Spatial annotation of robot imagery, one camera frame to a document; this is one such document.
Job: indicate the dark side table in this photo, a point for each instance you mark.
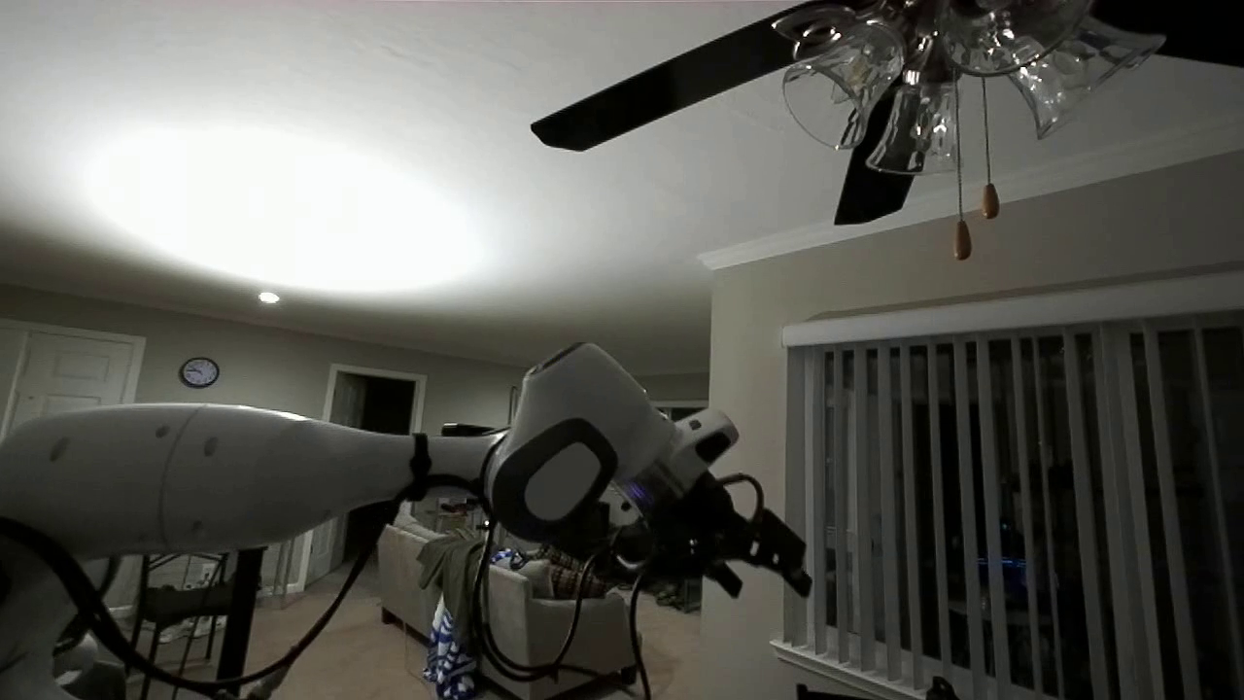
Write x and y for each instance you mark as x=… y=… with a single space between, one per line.
x=180 y=603

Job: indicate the white trimmed dark doorway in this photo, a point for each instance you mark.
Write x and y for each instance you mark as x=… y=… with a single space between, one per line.
x=376 y=402

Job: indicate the clear glass lamp shade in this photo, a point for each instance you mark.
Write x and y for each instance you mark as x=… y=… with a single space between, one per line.
x=849 y=52
x=816 y=101
x=908 y=128
x=1055 y=92
x=1121 y=40
x=993 y=44

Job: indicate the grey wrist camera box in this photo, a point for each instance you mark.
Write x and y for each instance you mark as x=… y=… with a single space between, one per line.
x=704 y=431

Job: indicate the white panelled room door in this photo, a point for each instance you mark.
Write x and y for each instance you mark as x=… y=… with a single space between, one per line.
x=70 y=374

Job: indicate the round wall clock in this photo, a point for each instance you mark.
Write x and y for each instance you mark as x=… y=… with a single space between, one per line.
x=201 y=370

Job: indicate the ceiling fan motor hub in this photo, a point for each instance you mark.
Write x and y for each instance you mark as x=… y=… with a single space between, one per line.
x=955 y=20

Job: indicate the short-looking black fan blade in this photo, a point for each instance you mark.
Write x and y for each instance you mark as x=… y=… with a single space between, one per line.
x=876 y=181

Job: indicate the long black fan blade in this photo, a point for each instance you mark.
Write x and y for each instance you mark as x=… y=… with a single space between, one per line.
x=645 y=92

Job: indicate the blue patterned bag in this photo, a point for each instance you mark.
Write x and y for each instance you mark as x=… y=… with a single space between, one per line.
x=447 y=654

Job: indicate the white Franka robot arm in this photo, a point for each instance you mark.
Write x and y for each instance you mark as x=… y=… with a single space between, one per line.
x=197 y=472

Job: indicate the recessed ceiling spotlight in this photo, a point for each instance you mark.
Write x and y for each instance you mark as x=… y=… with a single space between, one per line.
x=270 y=298

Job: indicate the black fan blade cut off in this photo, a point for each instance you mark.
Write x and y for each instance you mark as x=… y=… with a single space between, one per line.
x=1191 y=23

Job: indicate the white window valance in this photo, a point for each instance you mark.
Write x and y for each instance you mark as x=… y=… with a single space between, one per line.
x=1013 y=315

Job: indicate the patterned sofa cushion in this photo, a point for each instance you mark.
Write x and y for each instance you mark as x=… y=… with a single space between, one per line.
x=569 y=575

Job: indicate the white window sill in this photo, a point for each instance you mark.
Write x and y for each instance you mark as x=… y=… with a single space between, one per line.
x=829 y=667

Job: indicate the white vertical window blinds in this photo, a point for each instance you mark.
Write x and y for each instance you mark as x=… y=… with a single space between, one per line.
x=1035 y=517

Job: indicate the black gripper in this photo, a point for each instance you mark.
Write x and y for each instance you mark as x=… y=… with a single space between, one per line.
x=684 y=517

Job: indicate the beige sofa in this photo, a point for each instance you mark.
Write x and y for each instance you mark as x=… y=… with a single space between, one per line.
x=546 y=626

